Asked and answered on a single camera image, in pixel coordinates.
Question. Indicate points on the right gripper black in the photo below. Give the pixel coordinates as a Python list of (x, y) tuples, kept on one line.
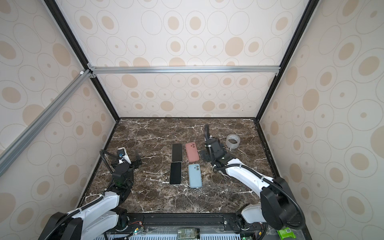
[(204, 155)]

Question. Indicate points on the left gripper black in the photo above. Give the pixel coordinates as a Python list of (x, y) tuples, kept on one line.
[(135, 164)]

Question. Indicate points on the pink phone case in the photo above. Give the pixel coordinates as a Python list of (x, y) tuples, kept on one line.
[(192, 152)]

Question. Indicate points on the light blue phone case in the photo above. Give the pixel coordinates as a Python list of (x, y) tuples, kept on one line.
[(195, 177)]

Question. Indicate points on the phone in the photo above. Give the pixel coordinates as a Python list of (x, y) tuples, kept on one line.
[(176, 173), (177, 153)]

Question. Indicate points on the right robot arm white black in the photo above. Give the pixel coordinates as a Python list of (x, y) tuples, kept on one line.
[(278, 208)]

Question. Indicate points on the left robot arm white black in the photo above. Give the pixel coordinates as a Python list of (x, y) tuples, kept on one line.
[(102, 214)]

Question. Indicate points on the clear tape roll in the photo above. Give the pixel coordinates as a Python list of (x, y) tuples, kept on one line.
[(233, 141)]

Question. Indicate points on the small circuit board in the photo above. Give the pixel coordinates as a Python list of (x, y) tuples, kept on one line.
[(188, 234)]

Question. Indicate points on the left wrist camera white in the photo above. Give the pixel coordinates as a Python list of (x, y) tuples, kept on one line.
[(123, 156)]

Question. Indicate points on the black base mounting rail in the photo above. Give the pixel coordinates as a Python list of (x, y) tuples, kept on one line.
[(223, 222)]

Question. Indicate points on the horizontal aluminium rail back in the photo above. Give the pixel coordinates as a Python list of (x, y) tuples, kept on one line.
[(179, 70)]

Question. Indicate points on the diagonal aluminium rail left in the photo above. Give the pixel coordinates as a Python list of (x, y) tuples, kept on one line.
[(27, 136)]

